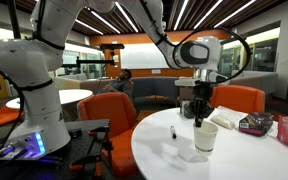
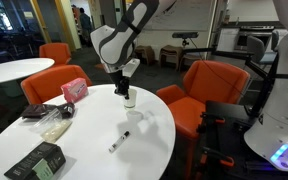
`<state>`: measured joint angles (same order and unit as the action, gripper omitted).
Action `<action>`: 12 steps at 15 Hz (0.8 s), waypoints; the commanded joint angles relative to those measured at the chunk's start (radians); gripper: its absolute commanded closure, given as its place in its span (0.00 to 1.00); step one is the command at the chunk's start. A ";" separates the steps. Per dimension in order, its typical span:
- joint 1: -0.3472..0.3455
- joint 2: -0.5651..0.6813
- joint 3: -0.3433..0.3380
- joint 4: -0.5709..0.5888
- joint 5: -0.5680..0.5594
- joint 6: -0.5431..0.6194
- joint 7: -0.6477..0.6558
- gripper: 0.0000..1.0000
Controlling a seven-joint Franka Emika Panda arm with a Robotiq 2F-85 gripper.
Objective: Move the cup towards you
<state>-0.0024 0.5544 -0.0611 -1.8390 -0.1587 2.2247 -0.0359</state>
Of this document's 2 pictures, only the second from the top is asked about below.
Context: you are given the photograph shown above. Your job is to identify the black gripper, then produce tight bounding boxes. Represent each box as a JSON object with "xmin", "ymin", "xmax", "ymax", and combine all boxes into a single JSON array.
[{"xmin": 109, "ymin": 69, "xmax": 131, "ymax": 100}]

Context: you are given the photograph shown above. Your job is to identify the clear plastic cup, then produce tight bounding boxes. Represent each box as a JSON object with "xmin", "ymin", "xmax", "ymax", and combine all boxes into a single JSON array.
[{"xmin": 122, "ymin": 87, "xmax": 139, "ymax": 111}]

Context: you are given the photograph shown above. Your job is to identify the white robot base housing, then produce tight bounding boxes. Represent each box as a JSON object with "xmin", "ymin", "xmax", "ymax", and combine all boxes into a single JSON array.
[{"xmin": 243, "ymin": 0, "xmax": 288, "ymax": 175}]

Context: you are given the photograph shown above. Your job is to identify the brown wooden stool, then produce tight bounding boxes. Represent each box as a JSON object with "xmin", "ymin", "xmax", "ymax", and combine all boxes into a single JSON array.
[
  {"xmin": 178, "ymin": 53, "xmax": 202, "ymax": 73},
  {"xmin": 134, "ymin": 44, "xmax": 156, "ymax": 66},
  {"xmin": 159, "ymin": 44, "xmax": 184, "ymax": 71}
]

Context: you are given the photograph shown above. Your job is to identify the pink tissue box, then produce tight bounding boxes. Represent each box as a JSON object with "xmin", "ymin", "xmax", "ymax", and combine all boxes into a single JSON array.
[{"xmin": 60, "ymin": 77, "xmax": 90, "ymax": 104}]

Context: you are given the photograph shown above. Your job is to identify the white marker with black cap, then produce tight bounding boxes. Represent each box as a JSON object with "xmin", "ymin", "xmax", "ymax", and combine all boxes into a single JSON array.
[{"xmin": 108, "ymin": 130, "xmax": 131, "ymax": 154}]

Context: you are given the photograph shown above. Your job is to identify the small black packet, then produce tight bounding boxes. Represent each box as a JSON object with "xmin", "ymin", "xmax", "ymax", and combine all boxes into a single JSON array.
[{"xmin": 55, "ymin": 102, "xmax": 76, "ymax": 120}]

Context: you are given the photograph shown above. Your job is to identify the orange armchair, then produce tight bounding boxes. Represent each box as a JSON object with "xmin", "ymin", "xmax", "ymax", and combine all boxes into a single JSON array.
[
  {"xmin": 38, "ymin": 42, "xmax": 73, "ymax": 67},
  {"xmin": 155, "ymin": 59, "xmax": 252, "ymax": 180},
  {"xmin": 20, "ymin": 64, "xmax": 94, "ymax": 106}
]

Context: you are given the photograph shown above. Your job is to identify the clear bag of white grains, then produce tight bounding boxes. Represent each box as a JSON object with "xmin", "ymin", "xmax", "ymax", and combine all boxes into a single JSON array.
[{"xmin": 30, "ymin": 108, "xmax": 74, "ymax": 144}]

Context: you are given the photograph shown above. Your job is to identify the person in dark clothes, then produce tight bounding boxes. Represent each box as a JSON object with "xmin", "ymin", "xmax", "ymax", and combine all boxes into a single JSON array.
[{"xmin": 78, "ymin": 7, "xmax": 94, "ymax": 47}]

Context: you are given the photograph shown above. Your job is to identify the dark brown snack packet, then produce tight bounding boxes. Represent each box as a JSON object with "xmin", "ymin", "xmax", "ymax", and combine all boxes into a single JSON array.
[{"xmin": 20, "ymin": 103, "xmax": 58, "ymax": 120}]

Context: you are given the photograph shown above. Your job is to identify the white round side table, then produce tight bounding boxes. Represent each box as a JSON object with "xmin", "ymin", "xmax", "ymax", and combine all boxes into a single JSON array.
[{"xmin": 0, "ymin": 57, "xmax": 56, "ymax": 99}]

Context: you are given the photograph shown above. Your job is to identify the black box with green label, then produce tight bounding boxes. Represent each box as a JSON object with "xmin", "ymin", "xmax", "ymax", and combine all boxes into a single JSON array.
[{"xmin": 3, "ymin": 141, "xmax": 67, "ymax": 180}]

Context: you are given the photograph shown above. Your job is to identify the black equipment cart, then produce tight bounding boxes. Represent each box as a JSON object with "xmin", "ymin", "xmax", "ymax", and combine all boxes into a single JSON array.
[{"xmin": 193, "ymin": 99, "xmax": 288, "ymax": 180}]

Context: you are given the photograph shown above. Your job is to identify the grey office chair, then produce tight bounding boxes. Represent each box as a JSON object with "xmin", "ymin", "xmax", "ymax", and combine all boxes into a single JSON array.
[{"xmin": 246, "ymin": 34, "xmax": 279, "ymax": 66}]

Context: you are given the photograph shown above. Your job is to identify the stainless steel oven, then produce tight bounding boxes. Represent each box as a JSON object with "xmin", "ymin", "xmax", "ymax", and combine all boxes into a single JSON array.
[{"xmin": 234, "ymin": 24, "xmax": 276, "ymax": 52}]

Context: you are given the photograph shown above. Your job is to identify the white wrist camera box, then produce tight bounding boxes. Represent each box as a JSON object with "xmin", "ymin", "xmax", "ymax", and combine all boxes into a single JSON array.
[{"xmin": 121, "ymin": 58, "xmax": 141, "ymax": 79}]

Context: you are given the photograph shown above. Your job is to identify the black camera on tripod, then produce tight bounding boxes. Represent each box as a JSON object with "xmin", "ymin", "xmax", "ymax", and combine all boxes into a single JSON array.
[{"xmin": 171, "ymin": 31, "xmax": 200, "ymax": 48}]

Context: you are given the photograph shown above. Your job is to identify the orange handled clamp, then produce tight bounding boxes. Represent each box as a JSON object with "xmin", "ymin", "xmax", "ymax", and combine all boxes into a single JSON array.
[
  {"xmin": 199, "ymin": 146, "xmax": 236, "ymax": 168},
  {"xmin": 199, "ymin": 112, "xmax": 226, "ymax": 127}
]

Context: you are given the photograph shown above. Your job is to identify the wall whiteboard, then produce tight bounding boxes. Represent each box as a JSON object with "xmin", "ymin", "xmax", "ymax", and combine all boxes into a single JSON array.
[{"xmin": 143, "ymin": 0, "xmax": 216, "ymax": 33}]

